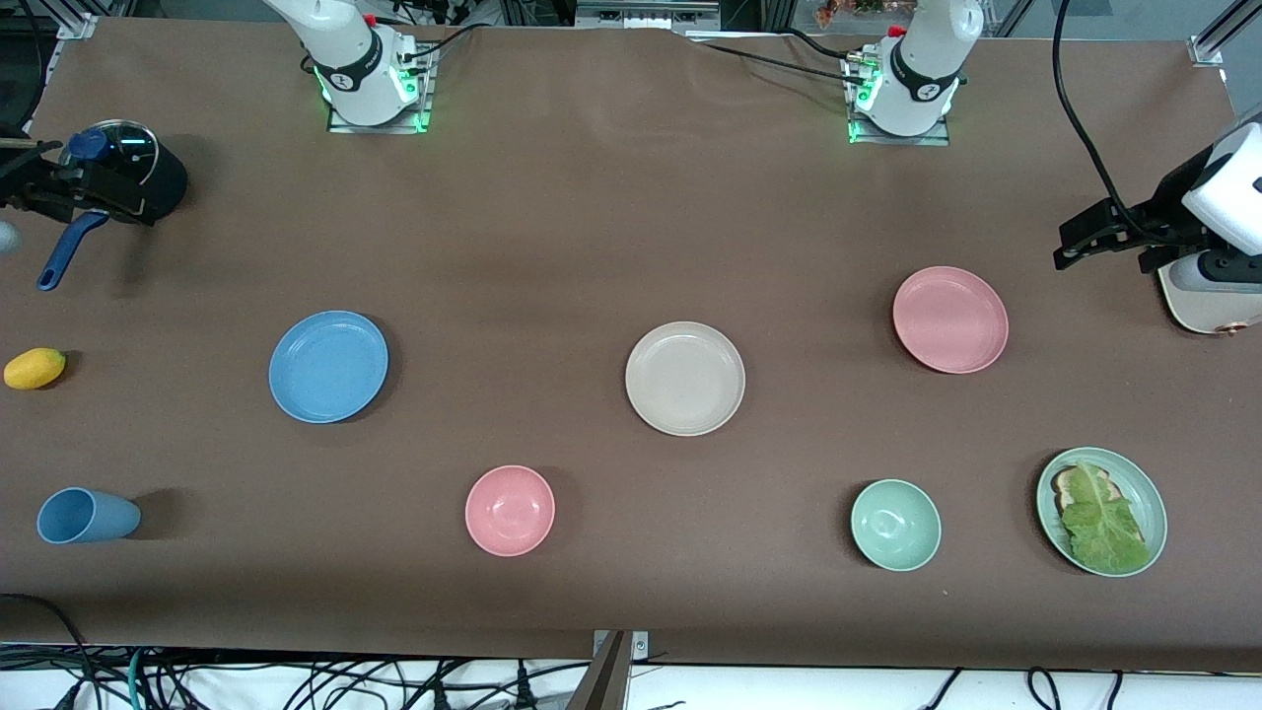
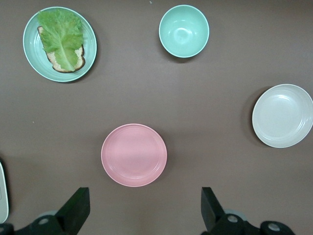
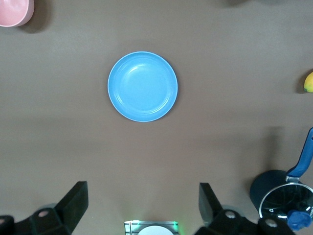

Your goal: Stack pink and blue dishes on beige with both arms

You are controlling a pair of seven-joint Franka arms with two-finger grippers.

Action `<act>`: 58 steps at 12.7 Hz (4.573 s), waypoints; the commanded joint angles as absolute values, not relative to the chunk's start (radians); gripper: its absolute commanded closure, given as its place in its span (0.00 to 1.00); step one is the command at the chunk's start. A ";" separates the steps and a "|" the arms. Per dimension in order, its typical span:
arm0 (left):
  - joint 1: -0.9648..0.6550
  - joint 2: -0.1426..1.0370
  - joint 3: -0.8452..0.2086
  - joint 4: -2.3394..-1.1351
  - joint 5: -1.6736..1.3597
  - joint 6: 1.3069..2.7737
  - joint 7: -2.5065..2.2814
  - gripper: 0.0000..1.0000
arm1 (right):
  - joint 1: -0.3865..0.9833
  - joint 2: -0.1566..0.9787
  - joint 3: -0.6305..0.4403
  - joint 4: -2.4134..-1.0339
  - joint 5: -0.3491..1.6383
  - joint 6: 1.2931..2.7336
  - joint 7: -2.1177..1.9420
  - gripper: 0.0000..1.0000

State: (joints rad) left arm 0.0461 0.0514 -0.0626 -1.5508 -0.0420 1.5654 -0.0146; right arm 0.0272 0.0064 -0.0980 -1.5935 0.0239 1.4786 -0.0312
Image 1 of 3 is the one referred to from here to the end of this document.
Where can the green lettuce leaf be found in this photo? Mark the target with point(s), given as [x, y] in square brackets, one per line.
[1104, 532]

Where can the orange red decoration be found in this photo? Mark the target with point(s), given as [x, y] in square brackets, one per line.
[838, 10]

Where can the white kitchen appliance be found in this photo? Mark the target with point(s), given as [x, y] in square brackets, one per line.
[1208, 306]

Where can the small green bowl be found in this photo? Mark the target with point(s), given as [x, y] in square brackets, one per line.
[895, 525]

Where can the aluminium frame profile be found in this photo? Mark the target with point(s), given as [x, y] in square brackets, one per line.
[1232, 20]

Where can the aluminium frame bar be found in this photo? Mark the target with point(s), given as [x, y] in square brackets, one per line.
[646, 15]

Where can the small metal table bracket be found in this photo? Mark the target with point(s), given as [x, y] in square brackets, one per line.
[641, 646]

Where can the metal corner bracket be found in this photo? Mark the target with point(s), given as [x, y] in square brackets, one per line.
[79, 27]
[1208, 51]

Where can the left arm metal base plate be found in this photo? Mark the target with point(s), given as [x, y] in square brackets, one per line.
[937, 141]

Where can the yellow lemon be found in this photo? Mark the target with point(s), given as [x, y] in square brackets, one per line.
[35, 368]

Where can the toast slice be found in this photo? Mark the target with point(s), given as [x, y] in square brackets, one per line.
[1063, 483]

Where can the brown table cover sheet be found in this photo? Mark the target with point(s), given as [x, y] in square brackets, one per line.
[592, 197]

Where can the small pink bowl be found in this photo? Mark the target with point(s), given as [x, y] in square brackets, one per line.
[510, 511]

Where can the grey camera stand post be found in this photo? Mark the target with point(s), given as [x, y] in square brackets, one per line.
[603, 680]

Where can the blue cup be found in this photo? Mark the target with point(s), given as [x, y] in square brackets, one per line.
[89, 516]

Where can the black power plug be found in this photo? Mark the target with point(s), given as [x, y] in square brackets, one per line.
[525, 695]

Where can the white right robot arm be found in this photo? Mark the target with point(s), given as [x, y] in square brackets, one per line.
[345, 49]

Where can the green plate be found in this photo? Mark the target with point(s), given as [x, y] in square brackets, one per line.
[1149, 493]

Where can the blue shallow plate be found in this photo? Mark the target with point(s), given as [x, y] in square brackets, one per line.
[328, 367]

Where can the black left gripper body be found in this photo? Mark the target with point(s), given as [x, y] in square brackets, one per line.
[1166, 213]

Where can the glass pot lid blue knob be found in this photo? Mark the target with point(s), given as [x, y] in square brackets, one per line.
[133, 148]

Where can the beige shallow plate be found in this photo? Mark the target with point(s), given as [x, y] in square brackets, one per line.
[685, 379]

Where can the pink shallow plate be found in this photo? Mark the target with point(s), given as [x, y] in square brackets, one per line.
[950, 320]

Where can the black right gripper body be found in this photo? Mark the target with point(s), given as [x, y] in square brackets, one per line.
[28, 189]

